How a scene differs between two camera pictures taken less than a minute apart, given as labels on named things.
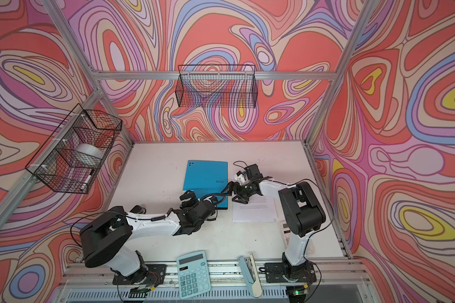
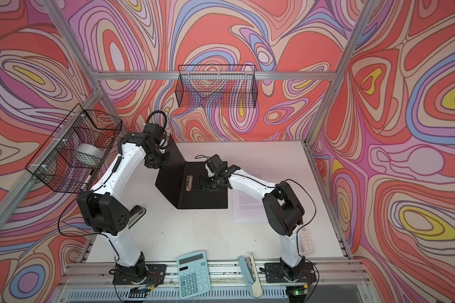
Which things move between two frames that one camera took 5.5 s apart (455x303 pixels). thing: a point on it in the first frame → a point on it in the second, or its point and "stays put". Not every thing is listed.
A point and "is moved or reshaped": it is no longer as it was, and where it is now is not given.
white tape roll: x=90 y=149 stays put
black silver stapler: x=138 y=209 stays put
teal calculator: x=193 y=274 stays put
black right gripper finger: x=230 y=187 → x=205 y=184
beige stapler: x=251 y=274 stays put
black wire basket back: x=217 y=86 stays put
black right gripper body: x=244 y=191 → x=215 y=176
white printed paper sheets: x=258 y=209 stays put
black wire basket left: x=72 y=157 stays put
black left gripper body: x=188 y=209 → x=159 y=160
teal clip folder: x=205 y=177 is moved or reshaped
